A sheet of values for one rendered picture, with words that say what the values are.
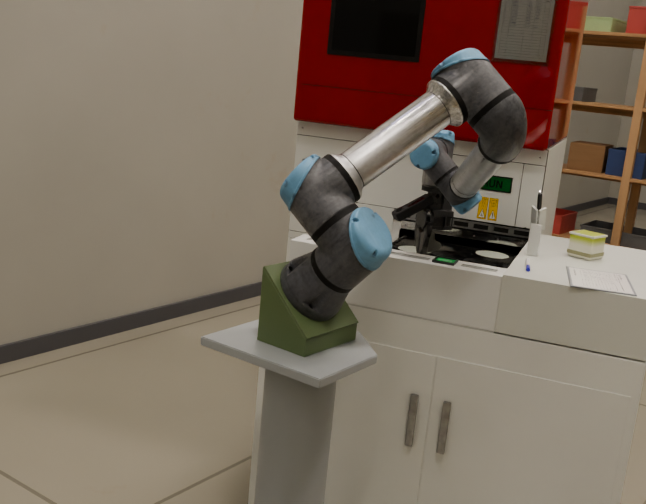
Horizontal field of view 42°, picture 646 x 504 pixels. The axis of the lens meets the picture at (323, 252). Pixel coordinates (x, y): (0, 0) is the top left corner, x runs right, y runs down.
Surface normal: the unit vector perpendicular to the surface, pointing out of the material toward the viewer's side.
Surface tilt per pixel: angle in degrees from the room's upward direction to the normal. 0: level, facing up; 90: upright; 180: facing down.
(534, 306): 90
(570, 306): 90
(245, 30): 90
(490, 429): 90
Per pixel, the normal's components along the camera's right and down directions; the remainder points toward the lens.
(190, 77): 0.81, 0.21
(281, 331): -0.61, 0.12
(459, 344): -0.35, 0.18
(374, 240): 0.68, -0.46
